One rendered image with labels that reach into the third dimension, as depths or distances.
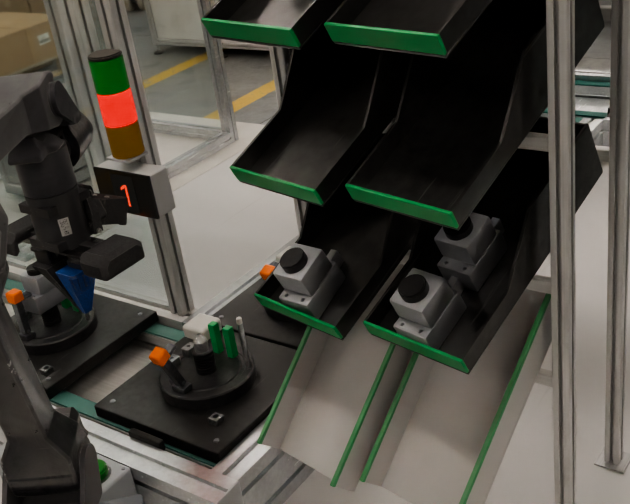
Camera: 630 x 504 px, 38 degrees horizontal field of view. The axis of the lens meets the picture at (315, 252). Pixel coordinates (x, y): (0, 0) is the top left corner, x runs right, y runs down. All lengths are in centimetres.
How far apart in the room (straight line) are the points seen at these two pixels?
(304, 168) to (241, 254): 98
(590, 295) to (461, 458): 69
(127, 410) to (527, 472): 56
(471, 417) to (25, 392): 48
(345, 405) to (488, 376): 18
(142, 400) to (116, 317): 26
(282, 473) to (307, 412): 14
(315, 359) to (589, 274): 72
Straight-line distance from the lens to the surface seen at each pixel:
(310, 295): 100
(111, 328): 154
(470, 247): 94
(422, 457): 107
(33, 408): 88
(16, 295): 151
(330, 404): 113
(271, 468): 124
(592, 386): 145
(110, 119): 138
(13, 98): 93
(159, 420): 130
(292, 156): 99
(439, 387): 108
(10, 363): 84
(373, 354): 111
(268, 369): 135
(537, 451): 133
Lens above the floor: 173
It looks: 27 degrees down
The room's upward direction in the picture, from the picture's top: 9 degrees counter-clockwise
